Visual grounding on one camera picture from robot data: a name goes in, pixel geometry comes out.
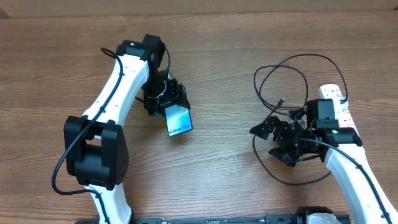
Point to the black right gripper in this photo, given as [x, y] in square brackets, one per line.
[281, 127]

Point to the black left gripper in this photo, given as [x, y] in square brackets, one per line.
[176, 95]

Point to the blue Samsung Galaxy smartphone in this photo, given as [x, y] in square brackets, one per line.
[178, 120]

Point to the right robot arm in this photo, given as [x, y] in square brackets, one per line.
[345, 158]

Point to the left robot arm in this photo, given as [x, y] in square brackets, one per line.
[96, 157]

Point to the white USB charger plug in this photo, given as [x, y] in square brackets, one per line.
[340, 103]

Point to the white power strip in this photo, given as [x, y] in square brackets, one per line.
[342, 114]

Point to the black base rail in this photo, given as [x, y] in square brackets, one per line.
[298, 217]

